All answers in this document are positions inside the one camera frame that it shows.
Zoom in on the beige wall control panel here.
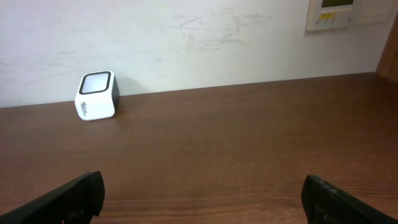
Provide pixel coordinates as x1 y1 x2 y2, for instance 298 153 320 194
306 0 396 31

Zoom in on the white barcode scanner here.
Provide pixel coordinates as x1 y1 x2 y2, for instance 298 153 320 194
75 70 119 121

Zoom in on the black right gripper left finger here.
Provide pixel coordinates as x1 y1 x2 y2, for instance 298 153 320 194
1 171 105 224

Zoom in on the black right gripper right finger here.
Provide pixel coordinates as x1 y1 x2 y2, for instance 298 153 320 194
301 174 397 224

